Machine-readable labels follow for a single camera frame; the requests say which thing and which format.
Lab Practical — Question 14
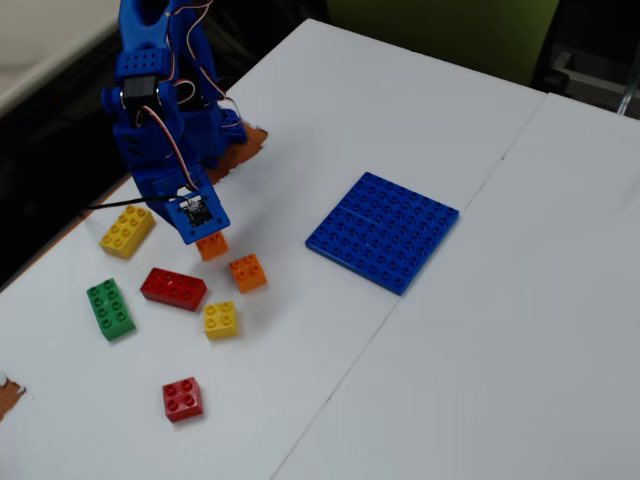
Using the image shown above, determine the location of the blue gripper with motor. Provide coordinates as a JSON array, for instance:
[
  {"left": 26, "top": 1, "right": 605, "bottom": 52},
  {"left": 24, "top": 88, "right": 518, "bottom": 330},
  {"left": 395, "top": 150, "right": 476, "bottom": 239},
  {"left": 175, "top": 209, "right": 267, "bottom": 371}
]
[{"left": 133, "top": 164, "right": 211, "bottom": 245}]

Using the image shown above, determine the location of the orange 2x4 brick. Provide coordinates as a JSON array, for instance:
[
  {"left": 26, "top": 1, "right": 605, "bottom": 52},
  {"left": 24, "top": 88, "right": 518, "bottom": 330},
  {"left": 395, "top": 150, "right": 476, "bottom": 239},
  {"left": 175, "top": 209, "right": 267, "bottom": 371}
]
[{"left": 194, "top": 232, "right": 230, "bottom": 262}]

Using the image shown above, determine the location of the yellow 2x4 brick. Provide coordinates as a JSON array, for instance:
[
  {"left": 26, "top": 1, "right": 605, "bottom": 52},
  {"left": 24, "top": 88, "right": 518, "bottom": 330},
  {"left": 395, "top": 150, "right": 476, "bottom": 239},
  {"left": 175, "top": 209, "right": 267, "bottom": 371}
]
[{"left": 98, "top": 203, "right": 156, "bottom": 261}]

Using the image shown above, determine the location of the red 2x4 brick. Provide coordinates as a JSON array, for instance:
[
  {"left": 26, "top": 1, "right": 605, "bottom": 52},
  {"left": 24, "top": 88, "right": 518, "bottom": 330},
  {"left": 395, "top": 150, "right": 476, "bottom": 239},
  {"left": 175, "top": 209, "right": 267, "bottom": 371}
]
[{"left": 139, "top": 266, "right": 209, "bottom": 313}]

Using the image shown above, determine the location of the orange 2x2 brick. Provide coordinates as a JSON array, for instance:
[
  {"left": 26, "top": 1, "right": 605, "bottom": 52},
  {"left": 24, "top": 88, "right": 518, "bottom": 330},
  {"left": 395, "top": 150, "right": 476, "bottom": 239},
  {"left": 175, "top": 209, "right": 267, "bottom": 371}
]
[{"left": 228, "top": 253, "right": 269, "bottom": 295}]

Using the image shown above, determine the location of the green 2x4 brick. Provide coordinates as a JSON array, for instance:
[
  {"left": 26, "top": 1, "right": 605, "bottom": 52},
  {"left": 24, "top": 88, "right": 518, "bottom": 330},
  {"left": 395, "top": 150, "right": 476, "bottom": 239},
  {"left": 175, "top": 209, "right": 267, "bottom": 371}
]
[{"left": 85, "top": 277, "right": 137, "bottom": 343}]

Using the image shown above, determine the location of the yellow 2x2 brick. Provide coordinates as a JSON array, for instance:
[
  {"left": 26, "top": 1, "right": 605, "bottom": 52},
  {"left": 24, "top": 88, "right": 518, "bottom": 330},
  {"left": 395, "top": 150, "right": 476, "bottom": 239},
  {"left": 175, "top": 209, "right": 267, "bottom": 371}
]
[{"left": 202, "top": 300, "right": 240, "bottom": 342}]

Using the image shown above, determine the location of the white foam board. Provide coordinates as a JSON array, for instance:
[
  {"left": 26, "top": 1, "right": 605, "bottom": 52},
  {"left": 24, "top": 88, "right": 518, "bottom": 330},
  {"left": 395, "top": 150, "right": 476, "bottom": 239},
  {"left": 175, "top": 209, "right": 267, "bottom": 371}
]
[
  {"left": 0, "top": 18, "right": 549, "bottom": 480},
  {"left": 272, "top": 92, "right": 640, "bottom": 480}
]

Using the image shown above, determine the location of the red 2x2 brick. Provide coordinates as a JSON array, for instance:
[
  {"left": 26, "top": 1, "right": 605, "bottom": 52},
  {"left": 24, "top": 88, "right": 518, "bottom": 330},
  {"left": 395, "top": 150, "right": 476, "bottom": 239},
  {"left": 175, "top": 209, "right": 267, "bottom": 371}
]
[{"left": 161, "top": 376, "right": 205, "bottom": 424}]

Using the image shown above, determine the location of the white side table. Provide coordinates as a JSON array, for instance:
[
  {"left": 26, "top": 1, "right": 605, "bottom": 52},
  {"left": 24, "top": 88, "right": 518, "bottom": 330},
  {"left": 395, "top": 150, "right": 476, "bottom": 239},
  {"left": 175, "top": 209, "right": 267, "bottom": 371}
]
[{"left": 0, "top": 0, "right": 124, "bottom": 119}]

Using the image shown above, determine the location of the blue 8x8 baseplate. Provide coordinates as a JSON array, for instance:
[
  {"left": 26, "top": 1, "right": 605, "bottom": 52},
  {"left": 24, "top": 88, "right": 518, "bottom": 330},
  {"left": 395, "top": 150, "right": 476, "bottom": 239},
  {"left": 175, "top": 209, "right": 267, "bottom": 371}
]
[{"left": 304, "top": 171, "right": 461, "bottom": 297}]

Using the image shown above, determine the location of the green chair back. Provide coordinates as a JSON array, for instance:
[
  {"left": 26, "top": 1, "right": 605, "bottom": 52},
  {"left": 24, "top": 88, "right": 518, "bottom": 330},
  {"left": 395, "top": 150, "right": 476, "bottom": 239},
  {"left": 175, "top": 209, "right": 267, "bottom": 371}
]
[{"left": 327, "top": 0, "right": 561, "bottom": 86}]

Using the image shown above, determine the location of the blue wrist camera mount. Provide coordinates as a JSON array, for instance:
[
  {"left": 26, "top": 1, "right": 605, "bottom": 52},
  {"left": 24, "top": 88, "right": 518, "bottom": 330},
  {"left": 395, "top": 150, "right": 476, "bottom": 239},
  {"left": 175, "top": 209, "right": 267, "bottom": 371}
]
[{"left": 167, "top": 184, "right": 231, "bottom": 246}]

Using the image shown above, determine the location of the black camera cable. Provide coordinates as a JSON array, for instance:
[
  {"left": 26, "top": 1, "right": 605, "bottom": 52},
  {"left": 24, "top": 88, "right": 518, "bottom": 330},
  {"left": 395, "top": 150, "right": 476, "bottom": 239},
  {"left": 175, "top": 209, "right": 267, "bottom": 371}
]
[{"left": 81, "top": 195, "right": 189, "bottom": 214}]

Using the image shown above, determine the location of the white red servo wire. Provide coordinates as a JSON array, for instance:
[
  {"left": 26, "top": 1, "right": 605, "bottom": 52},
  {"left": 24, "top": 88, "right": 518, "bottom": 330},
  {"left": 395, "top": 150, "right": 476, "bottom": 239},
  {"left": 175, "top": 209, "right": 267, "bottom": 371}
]
[{"left": 137, "top": 102, "right": 201, "bottom": 194}]

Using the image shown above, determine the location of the grey metal chair frame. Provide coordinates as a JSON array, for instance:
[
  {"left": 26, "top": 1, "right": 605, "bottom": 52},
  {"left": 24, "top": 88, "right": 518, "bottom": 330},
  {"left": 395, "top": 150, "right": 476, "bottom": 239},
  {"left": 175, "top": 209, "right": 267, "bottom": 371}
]
[{"left": 529, "top": 37, "right": 640, "bottom": 119}]

